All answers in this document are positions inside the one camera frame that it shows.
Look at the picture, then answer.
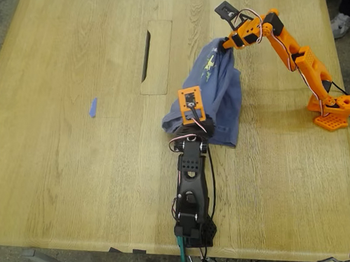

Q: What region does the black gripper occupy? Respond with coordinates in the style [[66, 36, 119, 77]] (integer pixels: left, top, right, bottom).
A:
[[172, 120, 216, 143]]

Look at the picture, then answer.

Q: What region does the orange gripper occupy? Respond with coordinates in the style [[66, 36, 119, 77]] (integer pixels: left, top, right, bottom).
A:
[[219, 14, 268, 53]]

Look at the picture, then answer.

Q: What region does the blue printed T-shirt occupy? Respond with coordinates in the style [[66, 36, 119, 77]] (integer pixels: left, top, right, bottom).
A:
[[155, 36, 247, 154]]

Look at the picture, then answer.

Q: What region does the short blue tape piece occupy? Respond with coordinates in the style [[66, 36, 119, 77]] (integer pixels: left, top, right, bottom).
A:
[[88, 96, 100, 119]]

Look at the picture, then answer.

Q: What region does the green table clamp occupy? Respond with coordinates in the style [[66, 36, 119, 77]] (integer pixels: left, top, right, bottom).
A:
[[175, 234, 189, 262]]

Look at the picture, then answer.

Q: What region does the orange camera mount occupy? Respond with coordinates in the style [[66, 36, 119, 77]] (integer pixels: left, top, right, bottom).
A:
[[177, 85, 208, 126]]

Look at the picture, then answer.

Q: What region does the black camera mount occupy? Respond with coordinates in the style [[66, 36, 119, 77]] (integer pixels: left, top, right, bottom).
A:
[[213, 0, 257, 31]]

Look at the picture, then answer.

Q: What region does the black camera cable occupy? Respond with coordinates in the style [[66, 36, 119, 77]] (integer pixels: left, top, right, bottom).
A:
[[189, 102, 219, 224], [325, 77, 350, 97]]

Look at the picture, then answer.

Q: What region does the wooden cable hatch lid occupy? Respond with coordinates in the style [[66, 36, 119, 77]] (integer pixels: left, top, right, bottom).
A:
[[134, 18, 179, 97]]

